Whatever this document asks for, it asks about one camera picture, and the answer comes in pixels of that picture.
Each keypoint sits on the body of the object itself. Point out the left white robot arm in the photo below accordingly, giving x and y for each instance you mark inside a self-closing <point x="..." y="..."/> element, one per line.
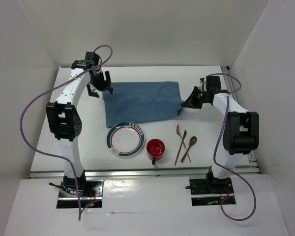
<point x="64" y="120"/>

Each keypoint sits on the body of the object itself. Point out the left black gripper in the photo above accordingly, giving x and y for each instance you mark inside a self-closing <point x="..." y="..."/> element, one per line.
<point x="104" y="84"/>

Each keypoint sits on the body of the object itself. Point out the aluminium rail right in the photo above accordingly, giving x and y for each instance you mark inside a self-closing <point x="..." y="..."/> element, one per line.
<point x="232" y="85"/>

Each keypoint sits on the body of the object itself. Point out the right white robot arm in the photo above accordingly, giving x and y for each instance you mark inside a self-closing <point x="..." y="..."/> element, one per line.
<point x="239" y="133"/>

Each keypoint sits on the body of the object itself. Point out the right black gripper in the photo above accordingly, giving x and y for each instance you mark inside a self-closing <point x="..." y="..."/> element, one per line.
<point x="192" y="99"/>

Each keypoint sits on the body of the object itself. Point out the copper spoon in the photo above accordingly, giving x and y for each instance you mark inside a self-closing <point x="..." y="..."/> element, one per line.
<point x="192" y="141"/>

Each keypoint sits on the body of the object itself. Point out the red mug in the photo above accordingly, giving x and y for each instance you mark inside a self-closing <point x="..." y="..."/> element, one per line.
<point x="155" y="150"/>

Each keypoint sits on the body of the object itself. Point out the white plate green red rim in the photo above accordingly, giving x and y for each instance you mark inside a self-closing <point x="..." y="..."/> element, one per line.
<point x="125" y="139"/>

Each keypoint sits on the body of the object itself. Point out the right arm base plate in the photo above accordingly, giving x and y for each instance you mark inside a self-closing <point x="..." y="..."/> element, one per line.
<point x="205" y="193"/>

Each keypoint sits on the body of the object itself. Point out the aluminium rail front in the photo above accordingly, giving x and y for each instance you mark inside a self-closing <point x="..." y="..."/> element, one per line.
<point x="145" y="173"/>

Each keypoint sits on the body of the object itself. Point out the aluminium rail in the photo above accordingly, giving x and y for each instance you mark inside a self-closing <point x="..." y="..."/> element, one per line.
<point x="145" y="173"/>
<point x="232" y="85"/>

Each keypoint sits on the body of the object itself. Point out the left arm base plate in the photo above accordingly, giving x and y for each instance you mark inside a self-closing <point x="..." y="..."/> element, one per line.
<point x="92" y="195"/>

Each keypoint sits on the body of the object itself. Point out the blue cloth placemat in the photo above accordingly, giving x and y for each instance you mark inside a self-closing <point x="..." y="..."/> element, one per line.
<point x="142" y="102"/>

